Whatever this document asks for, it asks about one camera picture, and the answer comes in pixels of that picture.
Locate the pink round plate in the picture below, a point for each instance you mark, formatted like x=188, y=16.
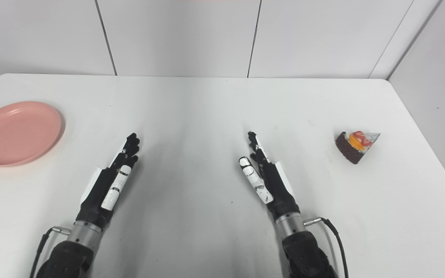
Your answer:
x=16, y=133

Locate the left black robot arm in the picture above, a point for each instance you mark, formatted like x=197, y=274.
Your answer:
x=68, y=256

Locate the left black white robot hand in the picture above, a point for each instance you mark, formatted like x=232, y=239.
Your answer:
x=98, y=195

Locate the chocolate cake slice with fruit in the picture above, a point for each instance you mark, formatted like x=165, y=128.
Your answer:
x=352, y=148

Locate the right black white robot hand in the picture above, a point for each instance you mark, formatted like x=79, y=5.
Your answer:
x=278, y=185

